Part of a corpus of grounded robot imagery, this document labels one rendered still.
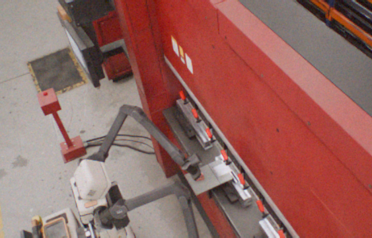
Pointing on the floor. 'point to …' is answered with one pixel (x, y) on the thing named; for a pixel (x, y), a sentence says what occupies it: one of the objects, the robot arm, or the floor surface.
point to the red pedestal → (69, 154)
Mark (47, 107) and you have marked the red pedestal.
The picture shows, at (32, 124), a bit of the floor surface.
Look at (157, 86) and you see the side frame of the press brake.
